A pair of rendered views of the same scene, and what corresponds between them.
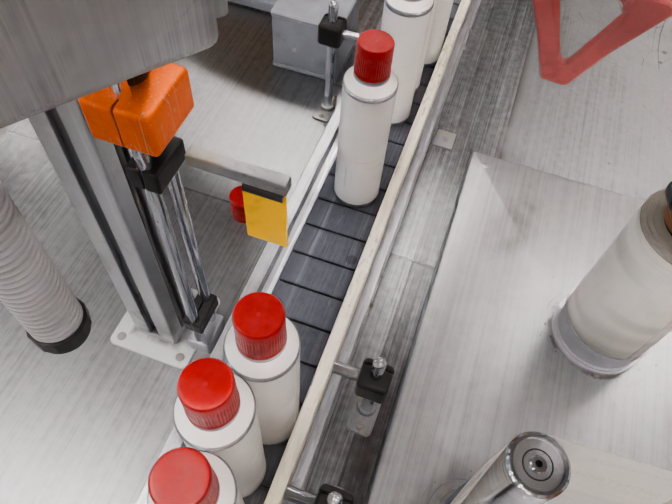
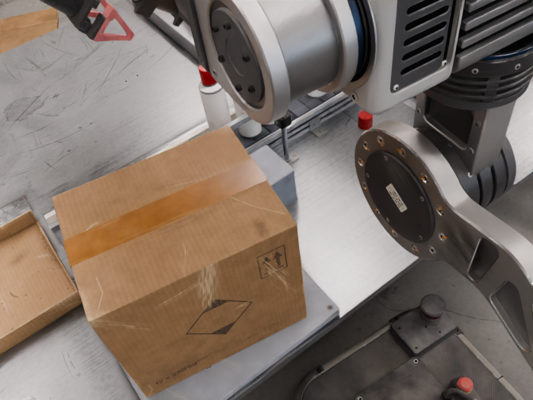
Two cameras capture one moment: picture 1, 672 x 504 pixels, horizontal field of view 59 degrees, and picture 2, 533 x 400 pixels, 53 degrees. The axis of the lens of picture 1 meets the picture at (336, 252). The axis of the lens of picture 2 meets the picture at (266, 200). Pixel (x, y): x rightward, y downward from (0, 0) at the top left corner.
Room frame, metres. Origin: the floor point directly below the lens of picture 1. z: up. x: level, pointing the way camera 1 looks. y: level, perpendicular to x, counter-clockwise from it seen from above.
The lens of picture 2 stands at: (1.24, 0.61, 1.71)
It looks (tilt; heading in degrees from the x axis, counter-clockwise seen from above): 50 degrees down; 227
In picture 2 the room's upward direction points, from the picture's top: 10 degrees counter-clockwise
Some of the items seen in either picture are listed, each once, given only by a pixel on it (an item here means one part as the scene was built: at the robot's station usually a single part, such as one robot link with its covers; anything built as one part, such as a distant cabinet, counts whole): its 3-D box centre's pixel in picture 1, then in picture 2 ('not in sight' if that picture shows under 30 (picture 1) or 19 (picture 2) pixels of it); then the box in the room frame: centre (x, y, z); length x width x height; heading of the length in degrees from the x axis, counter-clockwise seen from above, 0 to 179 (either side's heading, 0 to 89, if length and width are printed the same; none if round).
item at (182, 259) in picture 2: not in sight; (188, 261); (1.00, 0.14, 0.99); 0.30 x 0.24 x 0.27; 155
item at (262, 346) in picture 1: (265, 375); not in sight; (0.16, 0.04, 0.98); 0.05 x 0.05 x 0.20
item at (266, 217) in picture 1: (265, 215); not in sight; (0.23, 0.05, 1.09); 0.03 x 0.01 x 0.06; 76
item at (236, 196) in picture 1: (244, 203); (365, 119); (0.42, 0.11, 0.85); 0.03 x 0.03 x 0.03
